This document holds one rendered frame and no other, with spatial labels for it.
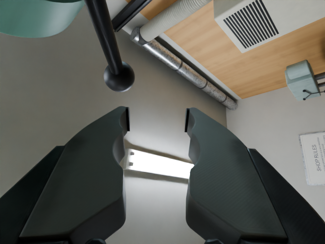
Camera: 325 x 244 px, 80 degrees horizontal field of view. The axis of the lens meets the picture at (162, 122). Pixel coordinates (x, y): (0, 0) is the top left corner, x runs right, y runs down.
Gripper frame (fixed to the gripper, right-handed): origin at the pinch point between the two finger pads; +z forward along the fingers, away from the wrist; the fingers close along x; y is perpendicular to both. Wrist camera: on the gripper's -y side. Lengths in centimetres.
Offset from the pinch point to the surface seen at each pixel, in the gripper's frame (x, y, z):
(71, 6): -10.2, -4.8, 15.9
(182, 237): 29, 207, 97
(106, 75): -5.6, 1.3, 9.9
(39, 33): -15.4, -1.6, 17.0
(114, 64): -4.2, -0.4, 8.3
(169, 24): 9, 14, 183
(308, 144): 191, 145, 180
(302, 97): 163, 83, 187
